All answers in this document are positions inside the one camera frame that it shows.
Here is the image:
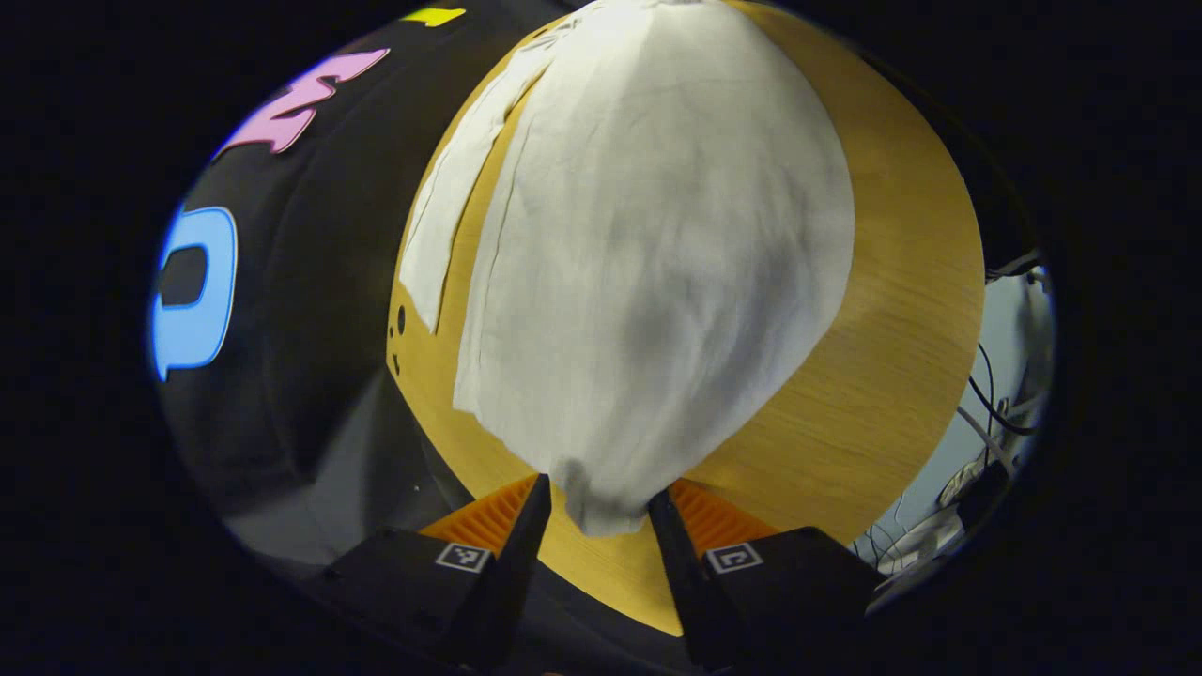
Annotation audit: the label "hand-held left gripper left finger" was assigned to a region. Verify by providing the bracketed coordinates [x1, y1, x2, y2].
[319, 473, 554, 672]

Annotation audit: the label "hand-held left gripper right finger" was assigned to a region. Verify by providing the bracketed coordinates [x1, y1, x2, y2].
[647, 478, 886, 673]

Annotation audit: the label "white jeans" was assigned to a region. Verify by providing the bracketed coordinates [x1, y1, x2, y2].
[399, 0, 856, 539]

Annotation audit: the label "black backdrop cloth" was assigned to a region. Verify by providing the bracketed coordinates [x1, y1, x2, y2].
[153, 0, 574, 569]

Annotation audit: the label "white cable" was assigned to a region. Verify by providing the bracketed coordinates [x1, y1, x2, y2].
[956, 404, 1023, 478]

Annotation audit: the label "black cable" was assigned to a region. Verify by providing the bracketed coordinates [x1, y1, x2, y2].
[966, 342, 1043, 438]

